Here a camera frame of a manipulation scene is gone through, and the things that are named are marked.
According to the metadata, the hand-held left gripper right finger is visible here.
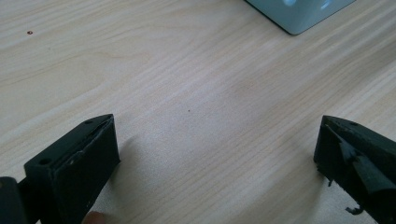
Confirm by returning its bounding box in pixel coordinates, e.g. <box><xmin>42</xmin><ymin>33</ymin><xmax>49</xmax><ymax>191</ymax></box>
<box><xmin>313</xmin><ymin>115</ymin><xmax>396</xmax><ymax>224</ymax></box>

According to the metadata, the pale blue box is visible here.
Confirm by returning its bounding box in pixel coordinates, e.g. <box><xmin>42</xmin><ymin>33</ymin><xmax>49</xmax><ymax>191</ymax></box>
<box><xmin>243</xmin><ymin>0</ymin><xmax>358</xmax><ymax>35</ymax></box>

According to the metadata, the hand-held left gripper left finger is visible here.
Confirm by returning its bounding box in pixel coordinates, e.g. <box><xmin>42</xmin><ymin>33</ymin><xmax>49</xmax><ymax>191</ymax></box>
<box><xmin>23</xmin><ymin>113</ymin><xmax>121</xmax><ymax>224</ymax></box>

